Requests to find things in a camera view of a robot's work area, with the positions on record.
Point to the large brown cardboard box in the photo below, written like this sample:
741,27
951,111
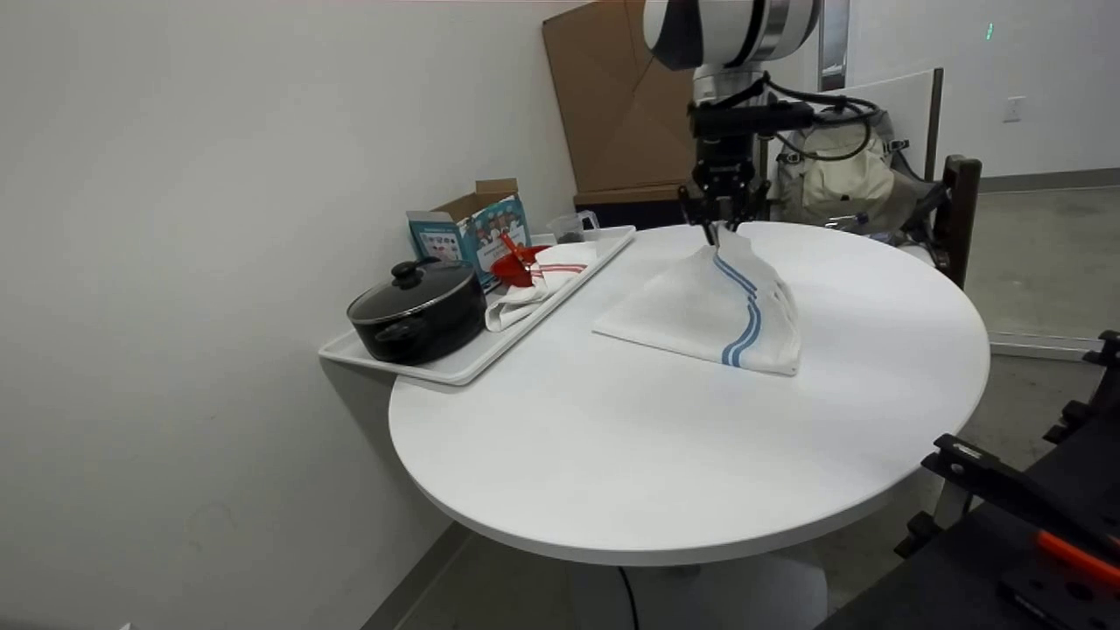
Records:
617,105

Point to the black perforated breadboard table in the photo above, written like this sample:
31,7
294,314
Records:
956,583

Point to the white rectangular tray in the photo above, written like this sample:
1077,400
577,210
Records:
465,363

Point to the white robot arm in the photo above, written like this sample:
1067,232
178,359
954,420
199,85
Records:
722,28

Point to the dark wooden chair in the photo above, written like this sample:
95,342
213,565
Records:
959,216

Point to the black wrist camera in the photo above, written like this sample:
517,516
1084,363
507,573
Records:
745,115

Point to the white board panel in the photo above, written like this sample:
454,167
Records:
904,111

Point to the white towel with red stripes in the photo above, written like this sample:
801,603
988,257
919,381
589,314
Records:
546,282

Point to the blue printed carton box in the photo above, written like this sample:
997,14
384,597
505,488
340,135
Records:
448,239

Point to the white towel with blue stripes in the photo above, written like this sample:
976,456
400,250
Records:
710,310

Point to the red plastic utensil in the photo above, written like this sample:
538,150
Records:
512,262

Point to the white wall outlet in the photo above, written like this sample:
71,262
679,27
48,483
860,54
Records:
1015,111

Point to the beige backpack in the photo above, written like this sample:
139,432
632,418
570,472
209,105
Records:
851,176

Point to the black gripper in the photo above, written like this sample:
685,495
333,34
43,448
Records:
725,161

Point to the black pot with lid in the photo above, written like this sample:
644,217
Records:
413,317

